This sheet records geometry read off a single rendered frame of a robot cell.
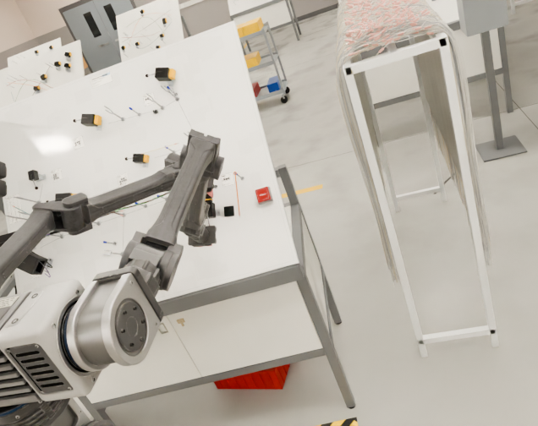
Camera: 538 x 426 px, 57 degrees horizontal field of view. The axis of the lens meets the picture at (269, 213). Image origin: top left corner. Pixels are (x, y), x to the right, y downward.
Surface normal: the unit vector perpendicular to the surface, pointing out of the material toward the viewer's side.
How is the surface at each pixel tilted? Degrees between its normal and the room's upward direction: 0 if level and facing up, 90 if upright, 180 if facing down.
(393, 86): 90
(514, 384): 0
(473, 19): 90
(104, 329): 50
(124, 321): 90
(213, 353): 90
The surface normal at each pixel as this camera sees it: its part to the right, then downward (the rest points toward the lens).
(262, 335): -0.02, 0.49
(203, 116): -0.22, -0.14
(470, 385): -0.33, -0.82
